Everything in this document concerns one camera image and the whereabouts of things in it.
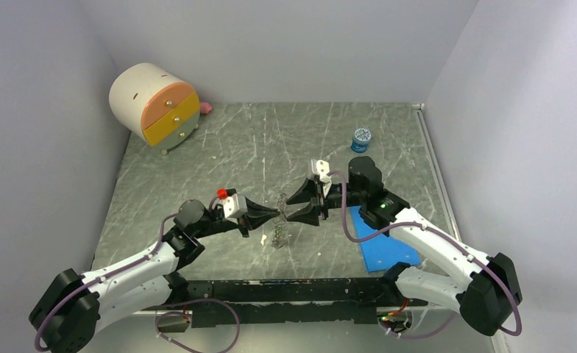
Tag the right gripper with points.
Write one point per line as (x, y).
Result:
(308, 215)

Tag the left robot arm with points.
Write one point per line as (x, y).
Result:
(77, 306)

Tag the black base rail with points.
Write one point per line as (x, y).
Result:
(362, 300)

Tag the round mini drawer cabinet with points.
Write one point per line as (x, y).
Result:
(158, 107)

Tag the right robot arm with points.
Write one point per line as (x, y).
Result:
(484, 290)

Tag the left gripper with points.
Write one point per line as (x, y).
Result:
(258, 215)

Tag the pink small object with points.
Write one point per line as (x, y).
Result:
(205, 108)

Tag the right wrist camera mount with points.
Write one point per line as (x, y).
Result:
(318, 171)

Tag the side aluminium rail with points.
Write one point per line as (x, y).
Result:
(417, 110)

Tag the blue small jar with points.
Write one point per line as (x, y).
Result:
(361, 140)

